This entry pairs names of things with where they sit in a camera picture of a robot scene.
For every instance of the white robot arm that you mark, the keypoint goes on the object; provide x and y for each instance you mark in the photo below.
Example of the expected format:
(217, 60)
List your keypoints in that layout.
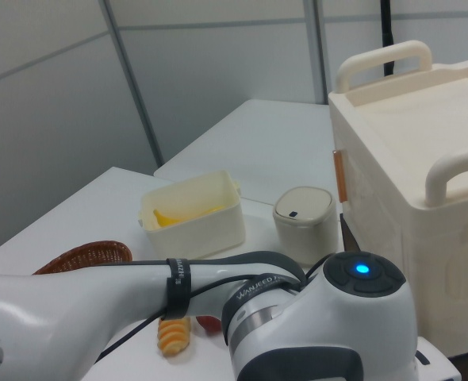
(337, 317)

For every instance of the black pole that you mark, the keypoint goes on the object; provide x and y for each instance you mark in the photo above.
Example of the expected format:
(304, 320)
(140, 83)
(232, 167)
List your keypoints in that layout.
(387, 35)

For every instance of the yellow banana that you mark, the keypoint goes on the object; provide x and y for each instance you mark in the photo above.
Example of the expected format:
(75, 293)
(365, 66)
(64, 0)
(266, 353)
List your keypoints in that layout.
(170, 218)

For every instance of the small white lidded bin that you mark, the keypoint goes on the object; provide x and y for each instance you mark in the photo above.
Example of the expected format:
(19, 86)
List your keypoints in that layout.
(305, 230)

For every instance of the cream plastic storage box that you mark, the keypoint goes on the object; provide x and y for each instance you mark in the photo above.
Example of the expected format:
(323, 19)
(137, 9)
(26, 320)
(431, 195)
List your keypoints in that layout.
(202, 230)

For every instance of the red apple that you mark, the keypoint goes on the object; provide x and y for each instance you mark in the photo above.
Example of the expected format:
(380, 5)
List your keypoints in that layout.
(210, 322)

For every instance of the long striped bread roll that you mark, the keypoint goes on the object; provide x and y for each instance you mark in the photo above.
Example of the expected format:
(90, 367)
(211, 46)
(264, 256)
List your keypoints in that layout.
(173, 335)

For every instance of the brown wicker basket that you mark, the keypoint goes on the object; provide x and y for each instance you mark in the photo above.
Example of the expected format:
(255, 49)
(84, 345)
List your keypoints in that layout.
(87, 254)

